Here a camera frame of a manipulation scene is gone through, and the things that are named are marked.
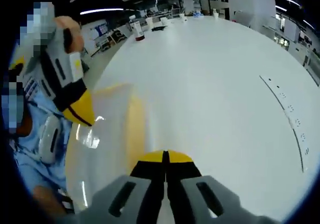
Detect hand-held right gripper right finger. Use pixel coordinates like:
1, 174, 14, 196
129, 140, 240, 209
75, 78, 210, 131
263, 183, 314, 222
165, 150, 276, 224

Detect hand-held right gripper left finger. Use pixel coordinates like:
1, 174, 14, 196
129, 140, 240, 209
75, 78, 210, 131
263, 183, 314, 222
63, 150, 166, 224

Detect clear storage box yellow latches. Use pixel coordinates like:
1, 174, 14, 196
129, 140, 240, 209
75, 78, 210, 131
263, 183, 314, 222
65, 82, 153, 211

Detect person's left hand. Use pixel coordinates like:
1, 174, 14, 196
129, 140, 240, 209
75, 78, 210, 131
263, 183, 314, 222
53, 16, 85, 54

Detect white worn chest device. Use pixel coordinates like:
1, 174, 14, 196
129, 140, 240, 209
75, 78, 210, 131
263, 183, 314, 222
38, 115, 63, 164

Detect person in blue shirt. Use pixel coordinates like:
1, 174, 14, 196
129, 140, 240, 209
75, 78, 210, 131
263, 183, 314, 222
9, 93, 73, 192

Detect white bottle red base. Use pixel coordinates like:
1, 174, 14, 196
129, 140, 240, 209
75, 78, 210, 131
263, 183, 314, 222
133, 21, 146, 42

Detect white square pillar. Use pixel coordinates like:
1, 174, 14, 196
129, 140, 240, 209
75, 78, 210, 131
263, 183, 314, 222
224, 0, 277, 32

